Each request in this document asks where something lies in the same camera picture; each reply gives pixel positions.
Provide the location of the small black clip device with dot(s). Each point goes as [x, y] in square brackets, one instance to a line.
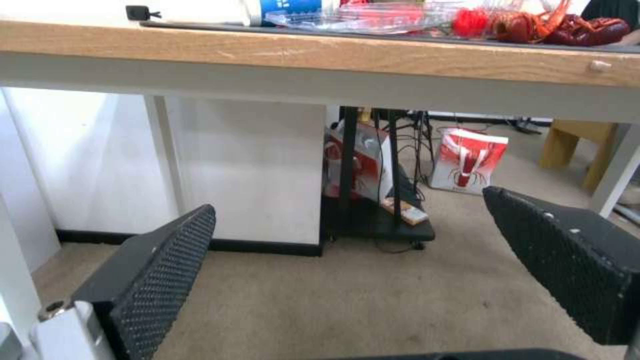
[139, 12]

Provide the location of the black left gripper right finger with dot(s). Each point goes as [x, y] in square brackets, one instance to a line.
[565, 255]

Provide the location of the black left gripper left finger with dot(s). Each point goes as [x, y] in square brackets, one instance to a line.
[150, 277]

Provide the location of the red white food delivery bag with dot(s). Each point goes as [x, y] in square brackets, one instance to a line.
[467, 161]

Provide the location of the red white cardboard box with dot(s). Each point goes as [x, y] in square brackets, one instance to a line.
[367, 165]

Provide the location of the wooden table with white frame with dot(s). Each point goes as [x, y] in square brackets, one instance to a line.
[310, 56]

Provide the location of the small tan printed box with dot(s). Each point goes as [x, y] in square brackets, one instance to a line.
[406, 214]

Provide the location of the light wooden stool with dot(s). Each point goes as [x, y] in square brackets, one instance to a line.
[575, 146]

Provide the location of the clear plastic food container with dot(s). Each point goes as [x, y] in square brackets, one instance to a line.
[360, 17]

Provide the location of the black wheeled cart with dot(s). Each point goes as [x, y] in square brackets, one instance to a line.
[367, 221]

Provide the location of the white blue paper cup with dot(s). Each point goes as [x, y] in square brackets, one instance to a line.
[280, 10]

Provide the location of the red frilly ball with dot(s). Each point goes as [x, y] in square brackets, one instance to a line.
[470, 22]

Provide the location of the red crayfish pile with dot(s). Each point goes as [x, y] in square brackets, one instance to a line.
[565, 26]

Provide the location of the black table mat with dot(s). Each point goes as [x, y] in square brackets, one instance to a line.
[210, 24]

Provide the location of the white partition panel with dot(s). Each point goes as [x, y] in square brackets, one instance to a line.
[240, 172]

